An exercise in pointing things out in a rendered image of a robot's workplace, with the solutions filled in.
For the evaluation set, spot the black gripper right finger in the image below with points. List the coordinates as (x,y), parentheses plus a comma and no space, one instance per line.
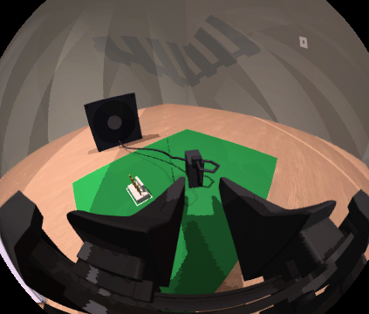
(262,230)

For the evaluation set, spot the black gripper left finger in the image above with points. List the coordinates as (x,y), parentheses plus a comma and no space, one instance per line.
(151,234)

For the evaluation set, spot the black cable with plug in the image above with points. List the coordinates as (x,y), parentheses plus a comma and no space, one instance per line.
(194,165)

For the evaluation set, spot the green circuit board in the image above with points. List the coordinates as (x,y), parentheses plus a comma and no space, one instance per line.
(205,249)

